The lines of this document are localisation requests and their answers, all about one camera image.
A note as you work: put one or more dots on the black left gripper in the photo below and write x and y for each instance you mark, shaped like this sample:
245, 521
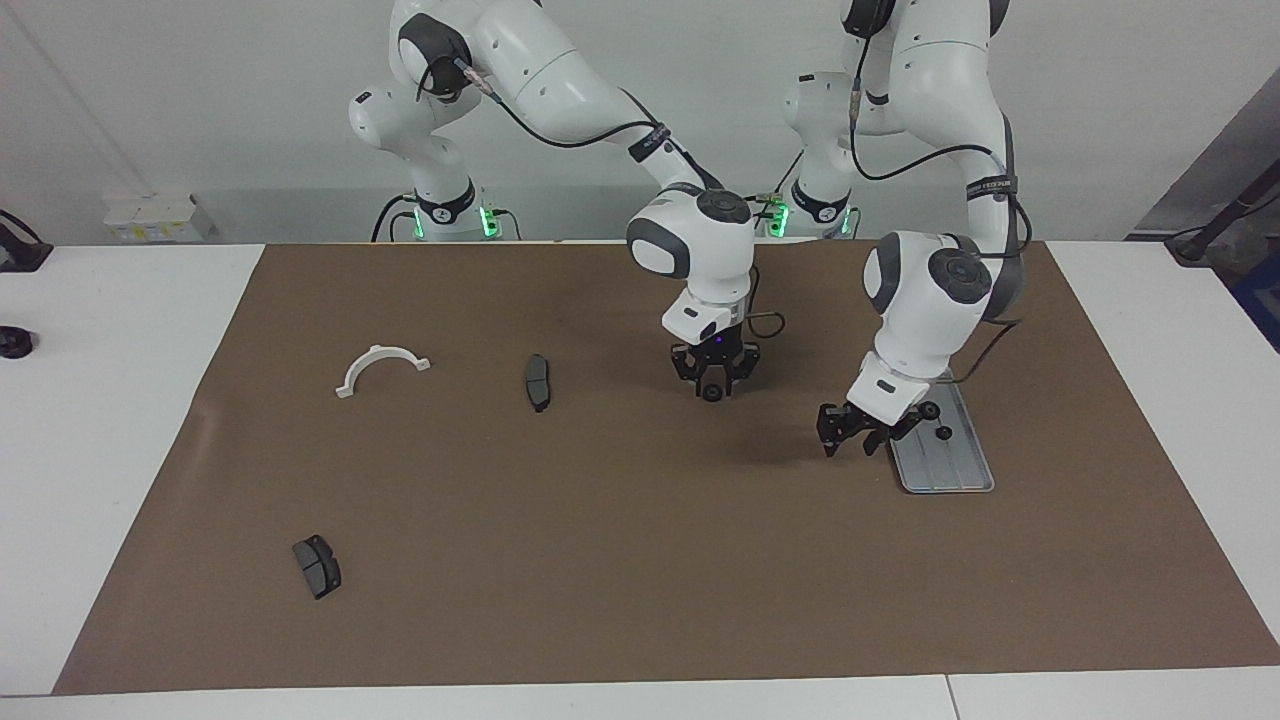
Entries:
855, 420

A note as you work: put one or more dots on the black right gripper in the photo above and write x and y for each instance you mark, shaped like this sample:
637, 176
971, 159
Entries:
715, 358

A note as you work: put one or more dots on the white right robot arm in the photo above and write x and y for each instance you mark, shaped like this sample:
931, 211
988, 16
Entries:
700, 250

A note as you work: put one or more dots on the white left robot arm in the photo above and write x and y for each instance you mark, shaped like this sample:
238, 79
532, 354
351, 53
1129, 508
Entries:
925, 310

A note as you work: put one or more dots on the silver metal tray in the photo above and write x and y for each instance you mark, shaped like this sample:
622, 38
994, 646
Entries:
950, 465

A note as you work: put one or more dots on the dark grey brake pad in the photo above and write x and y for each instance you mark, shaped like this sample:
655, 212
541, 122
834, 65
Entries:
317, 566
538, 382

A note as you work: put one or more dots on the brown table mat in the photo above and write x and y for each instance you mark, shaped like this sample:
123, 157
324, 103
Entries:
600, 550

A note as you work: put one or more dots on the black stand foot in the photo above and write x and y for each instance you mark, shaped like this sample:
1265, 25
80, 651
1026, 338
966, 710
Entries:
1190, 248

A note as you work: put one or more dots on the blue crate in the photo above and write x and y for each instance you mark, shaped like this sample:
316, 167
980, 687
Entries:
1262, 300

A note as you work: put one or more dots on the black desk clamp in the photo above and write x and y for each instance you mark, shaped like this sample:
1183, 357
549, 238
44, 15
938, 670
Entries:
25, 255

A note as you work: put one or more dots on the black round knob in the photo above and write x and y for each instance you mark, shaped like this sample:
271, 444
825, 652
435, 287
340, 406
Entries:
14, 343

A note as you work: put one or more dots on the white wall power box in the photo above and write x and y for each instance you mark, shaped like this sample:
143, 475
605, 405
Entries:
160, 217

